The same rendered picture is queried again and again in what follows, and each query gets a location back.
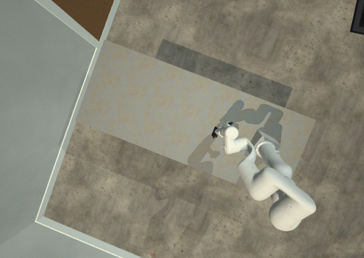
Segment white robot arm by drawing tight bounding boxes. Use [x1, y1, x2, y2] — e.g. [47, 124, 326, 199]
[220, 126, 316, 231]

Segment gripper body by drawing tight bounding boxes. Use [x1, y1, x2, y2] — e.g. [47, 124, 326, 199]
[215, 123, 231, 138]

